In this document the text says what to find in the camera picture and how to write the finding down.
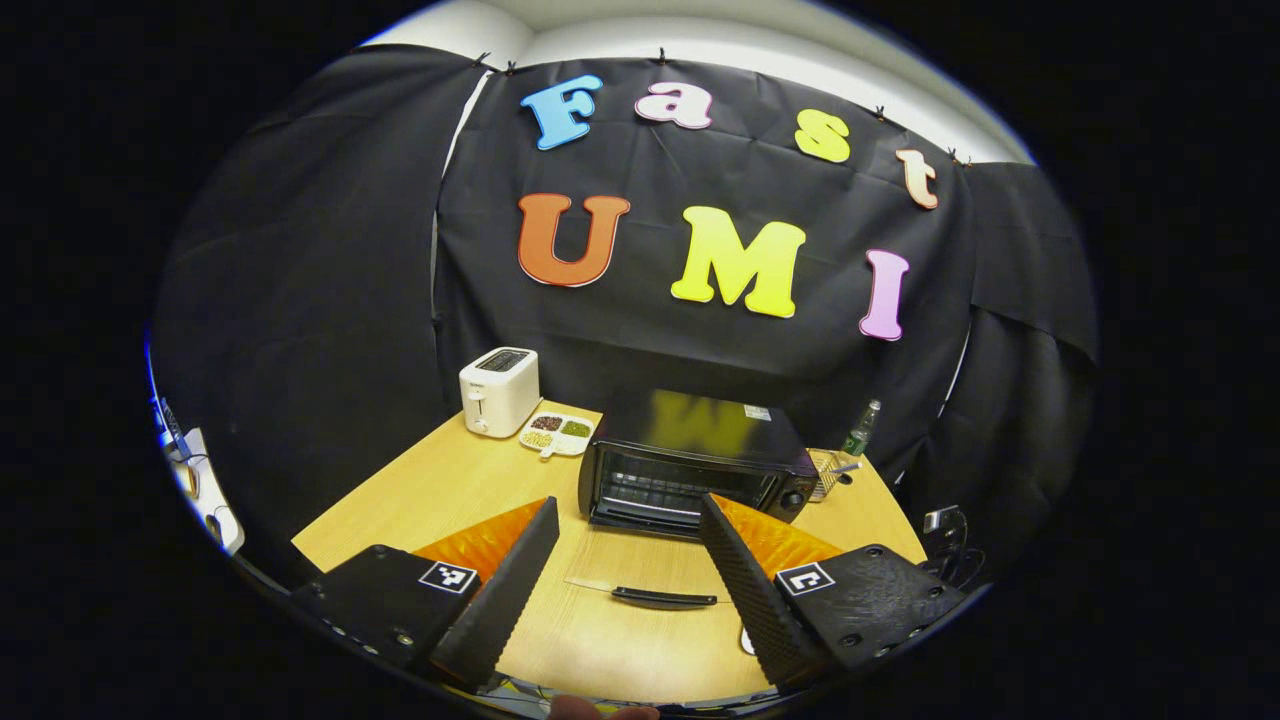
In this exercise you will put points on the white divided dish with beans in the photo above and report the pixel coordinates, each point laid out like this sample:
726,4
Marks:
556,433

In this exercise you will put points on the green plastic bottle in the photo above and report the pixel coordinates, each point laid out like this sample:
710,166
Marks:
860,432

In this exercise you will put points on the white flat plate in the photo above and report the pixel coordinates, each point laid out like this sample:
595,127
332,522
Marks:
747,640

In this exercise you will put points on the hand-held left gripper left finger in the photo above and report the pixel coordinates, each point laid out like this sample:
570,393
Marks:
505,600

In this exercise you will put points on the white power strip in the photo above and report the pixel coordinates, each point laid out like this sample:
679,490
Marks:
205,490

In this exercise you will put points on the black electric oven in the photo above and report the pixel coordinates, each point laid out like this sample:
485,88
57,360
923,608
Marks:
690,460

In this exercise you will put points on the row of small cloth clips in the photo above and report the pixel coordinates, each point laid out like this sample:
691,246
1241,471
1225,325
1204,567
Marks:
660,55

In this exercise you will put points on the black backdrop cloth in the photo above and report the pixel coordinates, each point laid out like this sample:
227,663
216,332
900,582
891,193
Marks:
330,300

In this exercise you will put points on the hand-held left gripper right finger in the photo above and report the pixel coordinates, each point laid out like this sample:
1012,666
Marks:
755,600

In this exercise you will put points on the white toaster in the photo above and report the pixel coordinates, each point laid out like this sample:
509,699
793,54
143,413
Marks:
498,392

